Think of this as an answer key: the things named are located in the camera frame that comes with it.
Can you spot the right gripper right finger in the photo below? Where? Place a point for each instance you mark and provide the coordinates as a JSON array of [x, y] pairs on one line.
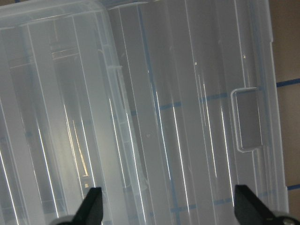
[[250, 210]]

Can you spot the clear plastic storage box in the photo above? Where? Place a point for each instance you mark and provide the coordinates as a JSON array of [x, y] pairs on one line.
[[65, 125]]

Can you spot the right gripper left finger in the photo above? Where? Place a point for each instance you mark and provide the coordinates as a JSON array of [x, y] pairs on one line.
[[90, 211]]

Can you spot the clear plastic box lid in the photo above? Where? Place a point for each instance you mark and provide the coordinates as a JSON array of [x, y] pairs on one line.
[[201, 88]]

